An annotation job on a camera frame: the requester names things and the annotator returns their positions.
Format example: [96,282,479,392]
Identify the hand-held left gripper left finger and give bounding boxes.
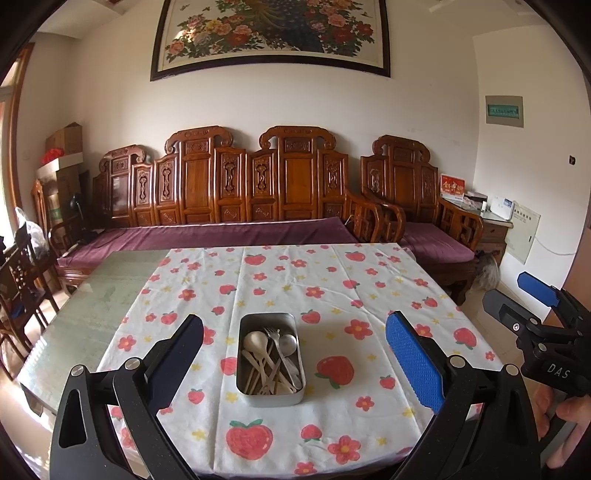
[50,314,205,480]

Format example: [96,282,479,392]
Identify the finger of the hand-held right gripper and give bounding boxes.
[482,289,542,337]
[516,271,563,308]

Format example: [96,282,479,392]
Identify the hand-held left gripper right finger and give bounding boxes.
[385,310,541,480]

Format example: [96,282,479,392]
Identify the large cream spoon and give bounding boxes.
[244,330,282,394]

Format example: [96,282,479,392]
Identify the cream plastic fork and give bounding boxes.
[241,350,296,394]

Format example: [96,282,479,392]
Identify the light wooden chopstick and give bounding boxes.
[247,357,273,396]

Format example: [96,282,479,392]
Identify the metal fork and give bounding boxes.
[264,327,301,391]

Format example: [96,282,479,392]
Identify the rectangular metal tray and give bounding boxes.
[236,313,306,408]

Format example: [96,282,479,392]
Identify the metal spoon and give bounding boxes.
[277,333,304,391]

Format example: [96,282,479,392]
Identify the person's right hand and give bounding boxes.
[533,383,591,444]

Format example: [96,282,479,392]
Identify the grey plastic bag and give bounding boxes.
[473,254,502,291]

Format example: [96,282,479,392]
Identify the wooden side table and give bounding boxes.
[441,196,514,266]

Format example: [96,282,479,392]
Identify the white desk telephone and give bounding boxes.
[489,198,515,221]

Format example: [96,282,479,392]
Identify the purple armchair seat cushion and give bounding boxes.
[405,222,476,265]

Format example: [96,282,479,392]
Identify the strawberry floral tablecloth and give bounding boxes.
[95,244,504,480]

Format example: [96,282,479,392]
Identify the red desk calendar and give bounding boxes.
[440,174,466,200]

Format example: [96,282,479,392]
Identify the carved wooden armchair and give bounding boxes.
[360,135,485,305]

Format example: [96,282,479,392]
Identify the wooden dining chair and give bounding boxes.
[0,222,61,370]

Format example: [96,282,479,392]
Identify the black desk lamp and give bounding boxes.
[69,194,90,243]

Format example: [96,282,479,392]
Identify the long carved wooden sofa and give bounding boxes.
[55,126,384,289]

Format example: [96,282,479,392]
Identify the clear plastic bag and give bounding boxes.
[14,207,49,257]

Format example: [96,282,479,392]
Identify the white flat box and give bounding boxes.
[36,154,84,181]

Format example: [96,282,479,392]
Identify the brown cardboard box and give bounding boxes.
[45,122,84,160]

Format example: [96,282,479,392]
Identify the framed peacock flower painting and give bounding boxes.
[150,0,392,83]

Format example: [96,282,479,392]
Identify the white wall cable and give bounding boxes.
[538,240,573,257]

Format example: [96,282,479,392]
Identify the white wall panel door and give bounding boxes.
[504,200,541,265]

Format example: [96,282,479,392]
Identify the grey wall box green label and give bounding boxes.
[485,95,526,129]

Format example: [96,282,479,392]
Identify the wooden door frame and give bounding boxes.
[0,44,36,222]

